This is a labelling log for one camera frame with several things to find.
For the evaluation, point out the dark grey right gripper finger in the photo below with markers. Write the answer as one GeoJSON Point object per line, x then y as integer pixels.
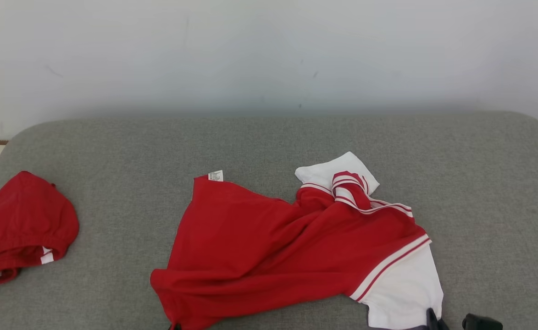
{"type": "Point", "coordinates": [435, 323]}

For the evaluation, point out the red white basketball jersey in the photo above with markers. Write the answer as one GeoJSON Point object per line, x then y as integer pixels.
{"type": "Point", "coordinates": [250, 247]}

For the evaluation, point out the red shorts white stripes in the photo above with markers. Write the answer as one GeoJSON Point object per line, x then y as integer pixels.
{"type": "Point", "coordinates": [25, 211]}

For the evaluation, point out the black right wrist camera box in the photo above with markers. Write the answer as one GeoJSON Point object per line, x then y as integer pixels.
{"type": "Point", "coordinates": [482, 323]}

